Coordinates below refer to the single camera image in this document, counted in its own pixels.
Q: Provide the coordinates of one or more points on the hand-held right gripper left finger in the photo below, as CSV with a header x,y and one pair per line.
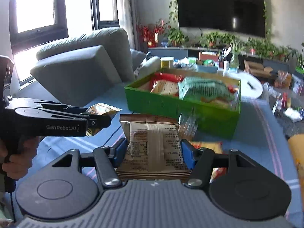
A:
x,y
120,152

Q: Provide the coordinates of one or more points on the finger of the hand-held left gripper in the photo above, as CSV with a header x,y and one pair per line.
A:
x,y
64,109
99,121

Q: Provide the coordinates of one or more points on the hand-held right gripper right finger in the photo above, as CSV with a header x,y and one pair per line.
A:
x,y
187,154

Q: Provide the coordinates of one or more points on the golden brown snack packet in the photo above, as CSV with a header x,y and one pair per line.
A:
x,y
102,109

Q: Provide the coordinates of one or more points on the beige snack packet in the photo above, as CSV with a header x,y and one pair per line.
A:
x,y
152,142

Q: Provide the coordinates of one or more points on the green cardboard box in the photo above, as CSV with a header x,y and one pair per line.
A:
x,y
185,114

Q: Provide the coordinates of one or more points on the green snack packet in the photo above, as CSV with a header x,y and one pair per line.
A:
x,y
204,89

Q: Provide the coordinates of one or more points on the person's left hand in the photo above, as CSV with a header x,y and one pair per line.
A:
x,y
21,156

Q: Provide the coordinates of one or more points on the clear sesame snack packet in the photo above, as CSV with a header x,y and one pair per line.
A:
x,y
188,125

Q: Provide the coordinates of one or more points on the grey sofa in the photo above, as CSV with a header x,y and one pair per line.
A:
x,y
83,71

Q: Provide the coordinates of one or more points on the bread packet in box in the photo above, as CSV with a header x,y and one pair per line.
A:
x,y
165,87

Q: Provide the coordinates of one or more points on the white round table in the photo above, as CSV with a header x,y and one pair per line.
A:
x,y
249,83

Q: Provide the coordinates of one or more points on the red flower decoration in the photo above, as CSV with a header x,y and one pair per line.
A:
x,y
149,33

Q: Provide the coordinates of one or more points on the grey television cabinet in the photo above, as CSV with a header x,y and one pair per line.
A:
x,y
190,52

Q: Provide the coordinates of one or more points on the dark framed window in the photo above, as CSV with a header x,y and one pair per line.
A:
x,y
35,7

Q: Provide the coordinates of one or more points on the glass vase with plant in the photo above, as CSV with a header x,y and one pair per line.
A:
x,y
234,57

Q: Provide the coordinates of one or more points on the orange yellow packet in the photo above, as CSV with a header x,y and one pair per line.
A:
x,y
296,156

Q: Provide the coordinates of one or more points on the brown cardboard box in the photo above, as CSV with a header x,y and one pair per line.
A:
x,y
257,67

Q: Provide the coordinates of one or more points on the white crumpled tissue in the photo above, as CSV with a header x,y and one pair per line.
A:
x,y
293,114

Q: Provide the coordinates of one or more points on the green potted plant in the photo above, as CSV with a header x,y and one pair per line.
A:
x,y
177,36

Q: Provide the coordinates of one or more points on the hanging vine plant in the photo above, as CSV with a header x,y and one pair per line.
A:
x,y
174,2

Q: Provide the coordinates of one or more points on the black television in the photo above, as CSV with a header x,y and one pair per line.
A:
x,y
220,7

